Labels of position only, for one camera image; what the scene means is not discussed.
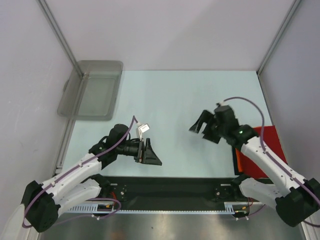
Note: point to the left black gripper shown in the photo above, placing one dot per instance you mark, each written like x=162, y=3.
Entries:
x=145, y=154

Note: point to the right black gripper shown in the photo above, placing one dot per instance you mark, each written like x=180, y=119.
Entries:
x=211, y=130

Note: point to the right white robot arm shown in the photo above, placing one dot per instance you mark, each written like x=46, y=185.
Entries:
x=292, y=196

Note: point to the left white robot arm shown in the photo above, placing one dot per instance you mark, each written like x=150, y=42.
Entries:
x=45, y=202

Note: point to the orange folded t shirt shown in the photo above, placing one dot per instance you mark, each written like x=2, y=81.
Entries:
x=240, y=161

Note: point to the clear plastic bin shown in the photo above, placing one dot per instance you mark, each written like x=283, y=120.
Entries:
x=93, y=95

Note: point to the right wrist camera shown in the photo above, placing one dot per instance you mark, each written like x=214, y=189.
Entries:
x=224, y=113

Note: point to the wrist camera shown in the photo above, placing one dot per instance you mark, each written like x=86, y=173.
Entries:
x=141, y=128
x=224, y=113

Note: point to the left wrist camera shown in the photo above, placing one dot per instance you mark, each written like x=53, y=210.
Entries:
x=141, y=128

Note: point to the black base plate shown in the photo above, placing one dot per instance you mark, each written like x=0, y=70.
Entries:
x=170, y=193

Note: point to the white cable duct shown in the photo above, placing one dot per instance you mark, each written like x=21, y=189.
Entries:
x=228, y=208

